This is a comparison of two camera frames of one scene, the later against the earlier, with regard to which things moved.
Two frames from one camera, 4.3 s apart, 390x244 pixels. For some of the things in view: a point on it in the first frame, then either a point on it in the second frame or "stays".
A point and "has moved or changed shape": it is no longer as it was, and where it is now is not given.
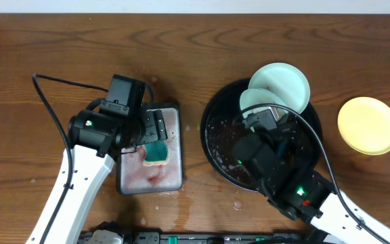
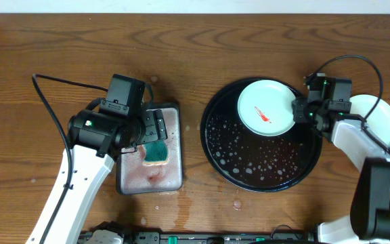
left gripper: (156, 123) stays
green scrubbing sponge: (156, 153) stays
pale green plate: (284, 80) has moved or changed shape
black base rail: (156, 237) stays
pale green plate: (250, 97) → (382, 122)
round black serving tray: (223, 118) stays
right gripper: (290, 127) → (300, 104)
